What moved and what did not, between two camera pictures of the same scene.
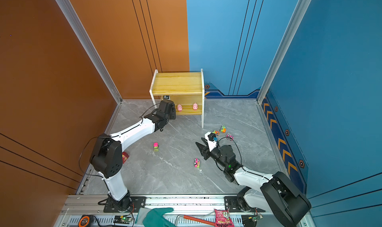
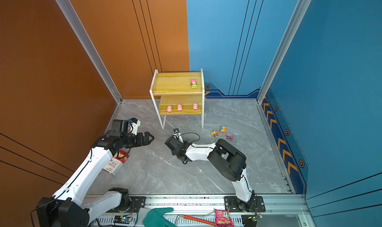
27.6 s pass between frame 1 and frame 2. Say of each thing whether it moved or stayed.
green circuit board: stayed
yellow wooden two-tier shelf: stayed
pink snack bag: stayed
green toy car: stayed
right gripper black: moved
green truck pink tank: moved
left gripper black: moved
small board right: stayed
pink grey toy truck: stayed
